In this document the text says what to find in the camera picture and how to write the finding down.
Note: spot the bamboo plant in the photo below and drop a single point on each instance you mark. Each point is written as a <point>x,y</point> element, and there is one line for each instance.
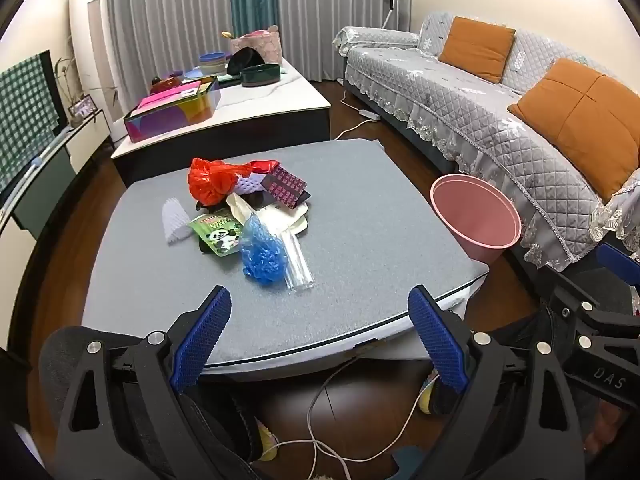
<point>65,75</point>

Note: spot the dark red teapot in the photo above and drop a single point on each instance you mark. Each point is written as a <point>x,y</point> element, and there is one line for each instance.
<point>167,83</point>

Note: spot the white and green TV cabinet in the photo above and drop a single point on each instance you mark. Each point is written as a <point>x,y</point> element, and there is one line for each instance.
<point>50,175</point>

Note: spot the beige side cabinet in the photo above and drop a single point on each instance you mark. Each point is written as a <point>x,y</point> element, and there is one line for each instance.
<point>260,105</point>

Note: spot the large orange cushion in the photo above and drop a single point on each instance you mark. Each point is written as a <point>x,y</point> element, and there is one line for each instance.
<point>580,120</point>

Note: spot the stack of pastel bowls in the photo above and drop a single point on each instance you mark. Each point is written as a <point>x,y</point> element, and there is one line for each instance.
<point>215,62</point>

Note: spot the pink patterned bag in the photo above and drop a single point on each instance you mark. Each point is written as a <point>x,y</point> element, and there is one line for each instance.
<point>265,45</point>

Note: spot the green panda snack packet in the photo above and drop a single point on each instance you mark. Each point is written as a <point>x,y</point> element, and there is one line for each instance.
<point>220,237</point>

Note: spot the grey foam table mat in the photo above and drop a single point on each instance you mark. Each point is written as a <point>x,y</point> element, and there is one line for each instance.
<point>360,240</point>

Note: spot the small orange cushion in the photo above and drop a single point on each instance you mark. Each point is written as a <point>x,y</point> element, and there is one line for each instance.
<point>477,47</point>

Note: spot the black bowl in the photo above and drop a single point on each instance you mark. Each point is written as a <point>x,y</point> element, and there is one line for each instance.
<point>245,60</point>

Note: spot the yellow ladle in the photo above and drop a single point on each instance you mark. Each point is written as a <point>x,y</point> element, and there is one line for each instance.
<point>226,35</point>

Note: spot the photo frame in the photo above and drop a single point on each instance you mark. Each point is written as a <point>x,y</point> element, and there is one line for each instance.
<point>82,108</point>

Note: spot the red plastic bag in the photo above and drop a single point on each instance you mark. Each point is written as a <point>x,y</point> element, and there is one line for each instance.
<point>210,182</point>

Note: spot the colourful iridescent box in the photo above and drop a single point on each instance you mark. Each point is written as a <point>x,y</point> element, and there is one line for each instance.
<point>165,120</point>

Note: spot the grey curtain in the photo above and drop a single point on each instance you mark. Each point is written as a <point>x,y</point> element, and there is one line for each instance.
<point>165,10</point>

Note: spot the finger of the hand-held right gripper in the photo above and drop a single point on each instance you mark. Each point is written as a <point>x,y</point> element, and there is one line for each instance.
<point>600,325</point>

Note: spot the white floor lamp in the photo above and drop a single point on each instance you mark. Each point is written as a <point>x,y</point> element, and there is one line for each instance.
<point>387,10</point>

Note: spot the pastel patterned slipper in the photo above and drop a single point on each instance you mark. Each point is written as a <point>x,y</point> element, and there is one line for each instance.
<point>266,445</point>
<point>427,394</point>

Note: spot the purple foam pad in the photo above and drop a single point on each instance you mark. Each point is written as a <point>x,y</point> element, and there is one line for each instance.
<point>249,185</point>

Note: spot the white foam net sleeve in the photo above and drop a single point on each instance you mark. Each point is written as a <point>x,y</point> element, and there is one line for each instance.
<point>175,220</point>

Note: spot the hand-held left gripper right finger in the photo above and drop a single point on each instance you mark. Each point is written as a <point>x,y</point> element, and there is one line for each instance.
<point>440,345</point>

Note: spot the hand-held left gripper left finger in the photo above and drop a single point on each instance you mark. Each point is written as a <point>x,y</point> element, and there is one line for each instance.
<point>202,342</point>

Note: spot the clear plastic wrapper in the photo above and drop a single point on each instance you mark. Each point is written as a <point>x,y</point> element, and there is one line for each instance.
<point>299,267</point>

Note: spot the white power strip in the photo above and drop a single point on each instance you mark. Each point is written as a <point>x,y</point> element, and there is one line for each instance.
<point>367,113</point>

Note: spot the blue plastic bag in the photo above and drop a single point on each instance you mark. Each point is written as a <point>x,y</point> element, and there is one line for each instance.
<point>260,260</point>

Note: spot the dark red patterned box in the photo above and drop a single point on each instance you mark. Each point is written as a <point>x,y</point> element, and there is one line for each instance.
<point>285,185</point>

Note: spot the white packaging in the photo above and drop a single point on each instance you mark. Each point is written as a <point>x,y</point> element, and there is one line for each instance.
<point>240,207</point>

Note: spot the white standing air conditioner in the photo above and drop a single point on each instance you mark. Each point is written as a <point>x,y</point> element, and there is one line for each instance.
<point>92,35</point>

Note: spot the sofa with grey quilted cover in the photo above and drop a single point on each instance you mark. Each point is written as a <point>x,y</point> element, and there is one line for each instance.
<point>475,105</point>

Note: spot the green checked cloth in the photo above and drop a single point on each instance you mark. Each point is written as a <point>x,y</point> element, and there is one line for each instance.
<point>25,110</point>

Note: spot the dark green oval box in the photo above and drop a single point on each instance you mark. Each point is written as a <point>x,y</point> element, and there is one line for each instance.
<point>260,75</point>

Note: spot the pink plastic bin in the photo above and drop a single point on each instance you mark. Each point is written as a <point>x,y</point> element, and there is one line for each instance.
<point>470,210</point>

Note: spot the red foil wrapper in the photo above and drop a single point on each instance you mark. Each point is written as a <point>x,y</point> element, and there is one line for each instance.
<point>264,165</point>

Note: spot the black television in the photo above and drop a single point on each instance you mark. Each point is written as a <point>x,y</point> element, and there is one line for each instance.
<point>54,80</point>

